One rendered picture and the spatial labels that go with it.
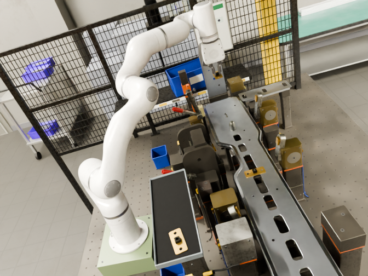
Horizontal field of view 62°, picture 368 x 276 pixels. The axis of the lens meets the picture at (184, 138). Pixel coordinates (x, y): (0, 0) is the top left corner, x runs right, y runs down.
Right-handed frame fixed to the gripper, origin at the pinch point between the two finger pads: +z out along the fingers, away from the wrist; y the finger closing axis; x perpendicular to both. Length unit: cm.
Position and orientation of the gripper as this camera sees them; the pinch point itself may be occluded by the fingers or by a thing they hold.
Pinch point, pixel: (216, 70)
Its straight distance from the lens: 154.1
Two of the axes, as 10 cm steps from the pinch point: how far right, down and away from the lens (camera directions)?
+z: 2.5, 7.9, 5.6
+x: -1.4, -5.5, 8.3
